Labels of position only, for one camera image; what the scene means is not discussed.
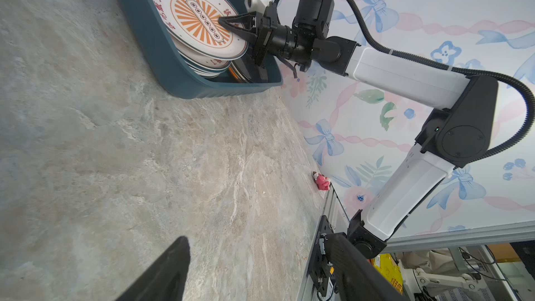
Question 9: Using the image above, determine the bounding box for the small pink toy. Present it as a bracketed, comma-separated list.
[312, 171, 331, 192]

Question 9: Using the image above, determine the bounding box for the teal plastic bin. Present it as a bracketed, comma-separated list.
[118, 0, 283, 99]

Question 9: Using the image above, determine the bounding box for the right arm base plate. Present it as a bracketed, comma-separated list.
[307, 215, 333, 300]

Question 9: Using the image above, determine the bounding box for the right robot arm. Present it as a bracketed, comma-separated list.
[219, 0, 534, 259]

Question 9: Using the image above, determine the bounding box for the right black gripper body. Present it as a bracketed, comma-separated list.
[252, 12, 293, 67]

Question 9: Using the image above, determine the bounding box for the aluminium front rail frame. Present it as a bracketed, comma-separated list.
[297, 185, 350, 301]

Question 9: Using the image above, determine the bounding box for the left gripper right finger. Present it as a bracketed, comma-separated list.
[325, 234, 407, 301]

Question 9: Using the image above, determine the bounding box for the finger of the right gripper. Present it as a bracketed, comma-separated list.
[218, 13, 259, 29]
[220, 22, 257, 44]

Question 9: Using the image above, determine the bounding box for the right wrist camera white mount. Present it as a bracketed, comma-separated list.
[245, 0, 273, 15]

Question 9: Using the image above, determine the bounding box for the orange sunburst plate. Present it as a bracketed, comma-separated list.
[153, 0, 248, 60]
[169, 33, 232, 79]

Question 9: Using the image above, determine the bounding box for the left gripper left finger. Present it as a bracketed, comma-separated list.
[116, 236, 191, 301]

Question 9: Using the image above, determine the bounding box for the black round plate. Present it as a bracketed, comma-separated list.
[228, 55, 268, 84]

